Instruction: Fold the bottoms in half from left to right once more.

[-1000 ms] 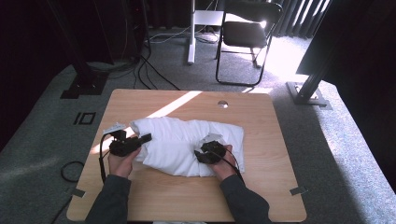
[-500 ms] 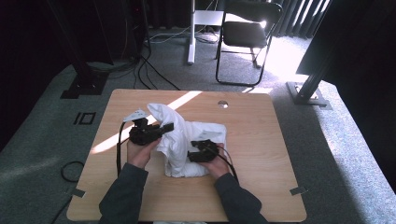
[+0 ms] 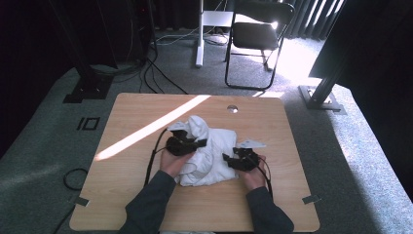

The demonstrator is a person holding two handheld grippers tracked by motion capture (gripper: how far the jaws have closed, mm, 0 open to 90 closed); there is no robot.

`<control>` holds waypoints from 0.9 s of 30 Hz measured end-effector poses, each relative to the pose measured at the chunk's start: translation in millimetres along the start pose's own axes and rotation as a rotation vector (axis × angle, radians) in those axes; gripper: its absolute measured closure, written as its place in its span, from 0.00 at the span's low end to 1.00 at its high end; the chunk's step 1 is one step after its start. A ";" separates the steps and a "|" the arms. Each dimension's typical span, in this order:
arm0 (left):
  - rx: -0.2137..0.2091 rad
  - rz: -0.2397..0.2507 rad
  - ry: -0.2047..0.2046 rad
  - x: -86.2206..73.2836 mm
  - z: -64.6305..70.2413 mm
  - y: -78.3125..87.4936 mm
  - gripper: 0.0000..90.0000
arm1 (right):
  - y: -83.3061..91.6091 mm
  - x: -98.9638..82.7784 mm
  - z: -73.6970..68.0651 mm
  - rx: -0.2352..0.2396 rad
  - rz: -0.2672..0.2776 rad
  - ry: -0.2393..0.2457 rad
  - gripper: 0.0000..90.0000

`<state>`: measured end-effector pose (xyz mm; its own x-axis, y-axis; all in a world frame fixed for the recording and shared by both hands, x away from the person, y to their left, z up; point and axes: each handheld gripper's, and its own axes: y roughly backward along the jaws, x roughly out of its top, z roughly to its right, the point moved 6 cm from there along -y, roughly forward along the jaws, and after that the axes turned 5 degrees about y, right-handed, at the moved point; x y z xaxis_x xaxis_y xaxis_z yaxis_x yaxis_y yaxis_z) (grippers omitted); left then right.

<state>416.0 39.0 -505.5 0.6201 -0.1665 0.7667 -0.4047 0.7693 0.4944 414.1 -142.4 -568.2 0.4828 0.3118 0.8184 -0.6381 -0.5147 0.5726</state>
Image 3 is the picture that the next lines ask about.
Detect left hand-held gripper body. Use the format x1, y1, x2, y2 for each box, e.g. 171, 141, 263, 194
166, 121, 198, 157

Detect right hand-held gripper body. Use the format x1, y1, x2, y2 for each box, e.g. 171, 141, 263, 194
233, 139, 267, 173

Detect white skirt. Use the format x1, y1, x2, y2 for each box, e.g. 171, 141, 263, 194
173, 115, 241, 188

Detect person's right hand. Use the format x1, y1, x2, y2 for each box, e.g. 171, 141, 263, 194
239, 155, 268, 192

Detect person's left hand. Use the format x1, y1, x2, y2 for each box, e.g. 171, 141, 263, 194
160, 150, 195, 178

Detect grey tape piece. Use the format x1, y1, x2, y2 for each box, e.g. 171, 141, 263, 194
74, 196, 91, 208
301, 194, 322, 206

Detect black stand with grey base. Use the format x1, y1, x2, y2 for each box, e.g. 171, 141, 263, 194
298, 32, 358, 116

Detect black stand with flat base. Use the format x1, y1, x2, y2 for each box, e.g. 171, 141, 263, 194
48, 0, 115, 104

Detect black folding chair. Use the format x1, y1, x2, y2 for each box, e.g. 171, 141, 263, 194
224, 0, 296, 92

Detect dark equipment rack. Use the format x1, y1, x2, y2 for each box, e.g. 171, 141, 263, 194
96, 0, 158, 67

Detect dark pleated curtain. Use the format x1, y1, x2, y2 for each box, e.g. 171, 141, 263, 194
282, 0, 346, 42

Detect right hand-held gripper cable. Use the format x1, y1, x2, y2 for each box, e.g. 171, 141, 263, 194
249, 155, 275, 200

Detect hand-held gripper cable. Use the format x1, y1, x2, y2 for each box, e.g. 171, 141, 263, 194
143, 128, 169, 187
249, 155, 275, 200

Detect left hand-held gripper cable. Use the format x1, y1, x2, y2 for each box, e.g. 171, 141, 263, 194
143, 128, 169, 187

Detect black floor cables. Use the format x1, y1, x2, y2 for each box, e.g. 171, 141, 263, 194
138, 32, 189, 96

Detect white desk frame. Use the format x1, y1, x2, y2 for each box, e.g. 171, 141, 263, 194
194, 0, 236, 68

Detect white floor cables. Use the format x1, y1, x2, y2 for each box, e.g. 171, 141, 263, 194
155, 25, 229, 47

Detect black looped floor cable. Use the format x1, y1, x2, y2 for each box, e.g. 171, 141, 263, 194
53, 168, 90, 234

